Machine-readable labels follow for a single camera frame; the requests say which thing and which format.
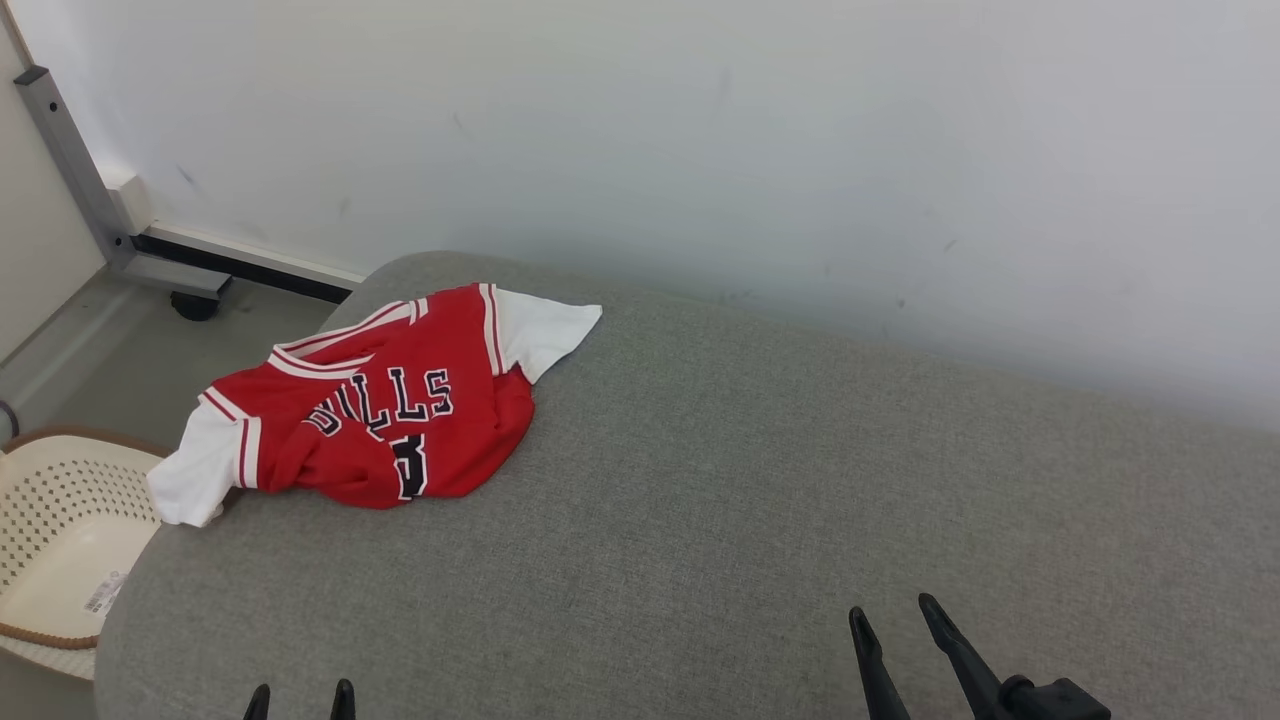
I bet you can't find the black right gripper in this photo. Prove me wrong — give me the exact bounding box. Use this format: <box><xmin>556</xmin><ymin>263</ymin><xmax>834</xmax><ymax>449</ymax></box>
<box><xmin>848</xmin><ymin>593</ymin><xmax>1112</xmax><ymax>720</ymax></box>

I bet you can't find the red Bulls basketball jersey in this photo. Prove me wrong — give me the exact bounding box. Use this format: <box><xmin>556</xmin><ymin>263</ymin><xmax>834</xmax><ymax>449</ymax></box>
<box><xmin>147</xmin><ymin>283</ymin><xmax>604</xmax><ymax>528</ymax></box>

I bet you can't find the white barcode sticker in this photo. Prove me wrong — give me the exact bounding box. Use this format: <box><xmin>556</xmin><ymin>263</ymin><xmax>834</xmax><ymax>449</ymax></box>
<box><xmin>82</xmin><ymin>569</ymin><xmax>130</xmax><ymax>614</ymax></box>

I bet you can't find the cream perforated laundry basket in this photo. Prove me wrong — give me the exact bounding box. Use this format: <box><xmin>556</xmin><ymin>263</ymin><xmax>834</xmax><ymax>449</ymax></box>
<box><xmin>0</xmin><ymin>425</ymin><xmax>177</xmax><ymax>682</ymax></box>

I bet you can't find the white partition panel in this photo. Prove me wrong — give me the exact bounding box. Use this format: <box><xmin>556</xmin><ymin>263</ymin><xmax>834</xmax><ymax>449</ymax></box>
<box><xmin>0</xmin><ymin>0</ymin><xmax>108</xmax><ymax>363</ymax></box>

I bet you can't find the grey metal partition frame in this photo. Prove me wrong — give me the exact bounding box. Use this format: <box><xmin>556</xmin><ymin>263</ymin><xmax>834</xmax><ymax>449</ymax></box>
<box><xmin>13</xmin><ymin>65</ymin><xmax>367</xmax><ymax>306</ymax></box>

